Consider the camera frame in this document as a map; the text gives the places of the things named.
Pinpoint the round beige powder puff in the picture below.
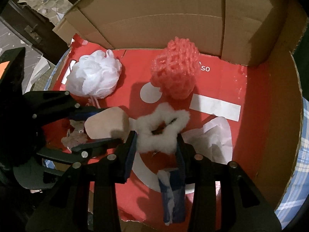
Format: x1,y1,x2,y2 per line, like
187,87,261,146
84,107,130,141

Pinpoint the dark wooden door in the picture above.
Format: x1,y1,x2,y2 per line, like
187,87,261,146
1,0,77,63

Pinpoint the white fluffy star clip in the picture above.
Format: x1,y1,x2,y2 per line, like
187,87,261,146
134,103,190,154

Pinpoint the red mesh bath pouf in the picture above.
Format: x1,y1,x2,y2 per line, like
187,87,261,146
150,37,201,100

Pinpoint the white gauze pad packet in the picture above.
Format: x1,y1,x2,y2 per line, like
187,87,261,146
182,117,233,165

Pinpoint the cream crochet scrunchie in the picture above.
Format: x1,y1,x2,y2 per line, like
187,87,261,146
61,119,88,152

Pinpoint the blue tissue pack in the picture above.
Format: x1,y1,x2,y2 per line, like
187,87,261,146
157,170,185,226

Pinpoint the cardboard box red interior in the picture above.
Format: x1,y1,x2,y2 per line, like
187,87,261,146
54,0,308,208

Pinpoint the blue plaid tablecloth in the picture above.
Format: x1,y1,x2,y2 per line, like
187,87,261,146
275,99,309,228

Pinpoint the white mesh bath pouf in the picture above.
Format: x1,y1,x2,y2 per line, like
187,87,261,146
65,49,122,107

